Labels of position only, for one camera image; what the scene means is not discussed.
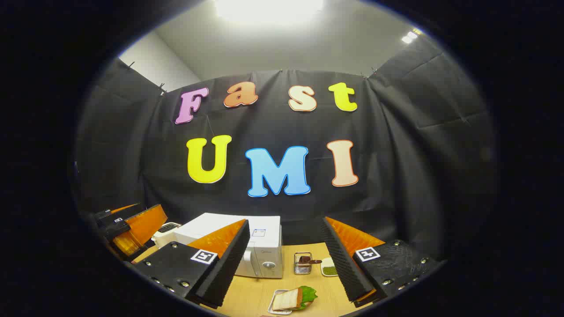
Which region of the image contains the large ceiling light panel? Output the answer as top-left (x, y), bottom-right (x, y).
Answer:
top-left (215, 0), bottom-right (325, 22)

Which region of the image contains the sandwich with lettuce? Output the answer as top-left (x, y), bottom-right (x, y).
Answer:
top-left (272, 285), bottom-right (318, 312)

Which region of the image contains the white toaster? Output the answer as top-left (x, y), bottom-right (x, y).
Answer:
top-left (152, 222), bottom-right (182, 248)

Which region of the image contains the white divided dish with beans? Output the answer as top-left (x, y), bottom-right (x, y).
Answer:
top-left (320, 257), bottom-right (339, 277)

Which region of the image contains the white rectangular tray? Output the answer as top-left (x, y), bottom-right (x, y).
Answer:
top-left (267, 289), bottom-right (295, 316)

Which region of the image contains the white microwave oven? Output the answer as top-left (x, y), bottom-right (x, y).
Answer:
top-left (171, 213), bottom-right (284, 279)

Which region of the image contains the small ceiling light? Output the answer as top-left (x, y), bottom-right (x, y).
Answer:
top-left (400, 28), bottom-right (423, 44)

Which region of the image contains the metal wire basket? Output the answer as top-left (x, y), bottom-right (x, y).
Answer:
top-left (293, 251), bottom-right (313, 276)

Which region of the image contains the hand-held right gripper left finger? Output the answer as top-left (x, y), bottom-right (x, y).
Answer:
top-left (126, 219), bottom-right (251, 309)

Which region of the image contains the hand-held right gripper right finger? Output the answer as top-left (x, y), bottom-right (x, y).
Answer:
top-left (320, 216), bottom-right (445, 308)

